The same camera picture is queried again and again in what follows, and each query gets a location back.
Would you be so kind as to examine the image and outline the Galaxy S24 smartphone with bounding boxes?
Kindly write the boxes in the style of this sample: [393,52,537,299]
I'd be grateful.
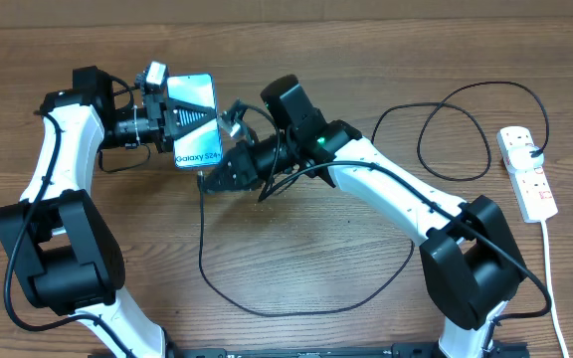
[167,74,223,169]

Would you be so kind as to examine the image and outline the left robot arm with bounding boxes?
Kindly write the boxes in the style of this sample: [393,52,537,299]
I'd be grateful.
[0,62,221,357]

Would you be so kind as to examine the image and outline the white charger plug adapter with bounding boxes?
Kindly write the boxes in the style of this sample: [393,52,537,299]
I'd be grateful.
[504,145,544,174]

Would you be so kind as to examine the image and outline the white power strip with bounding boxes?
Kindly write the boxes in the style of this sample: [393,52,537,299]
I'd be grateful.
[496,126,558,223]

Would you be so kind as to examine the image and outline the white power strip cord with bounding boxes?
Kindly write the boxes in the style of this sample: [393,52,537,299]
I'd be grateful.
[539,220,571,358]

